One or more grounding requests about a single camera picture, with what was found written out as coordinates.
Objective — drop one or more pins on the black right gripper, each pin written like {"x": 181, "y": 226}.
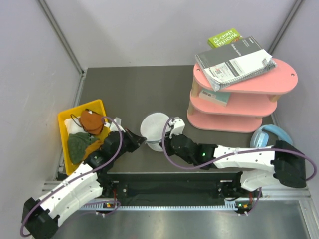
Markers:
{"x": 168, "y": 144}

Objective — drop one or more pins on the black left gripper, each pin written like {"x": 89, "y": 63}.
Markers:
{"x": 135, "y": 141}

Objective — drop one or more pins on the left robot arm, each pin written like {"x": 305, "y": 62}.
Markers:
{"x": 42, "y": 217}

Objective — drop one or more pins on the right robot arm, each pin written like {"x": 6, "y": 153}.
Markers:
{"x": 280, "y": 163}

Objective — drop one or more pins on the orange bra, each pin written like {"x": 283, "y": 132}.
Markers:
{"x": 91, "y": 122}

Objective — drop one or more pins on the mustard yellow garment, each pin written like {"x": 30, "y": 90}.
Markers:
{"x": 91, "y": 148}

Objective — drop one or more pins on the yellow plastic bin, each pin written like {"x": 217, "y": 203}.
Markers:
{"x": 96, "y": 106}

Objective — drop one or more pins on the green garment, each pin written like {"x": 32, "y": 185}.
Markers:
{"x": 77, "y": 144}

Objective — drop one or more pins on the white garment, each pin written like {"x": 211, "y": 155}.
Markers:
{"x": 73, "y": 126}

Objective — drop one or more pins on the teal paperback book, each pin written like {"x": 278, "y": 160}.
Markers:
{"x": 217, "y": 97}

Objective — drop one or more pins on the pink three-tier shelf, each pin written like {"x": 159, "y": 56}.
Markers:
{"x": 250, "y": 101}

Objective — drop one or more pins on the grey spiral-bound manual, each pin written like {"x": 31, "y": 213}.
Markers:
{"x": 235, "y": 62}

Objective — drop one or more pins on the green treehouse book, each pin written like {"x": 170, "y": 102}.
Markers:
{"x": 226, "y": 37}

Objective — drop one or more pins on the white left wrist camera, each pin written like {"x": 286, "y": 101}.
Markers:
{"x": 114, "y": 127}

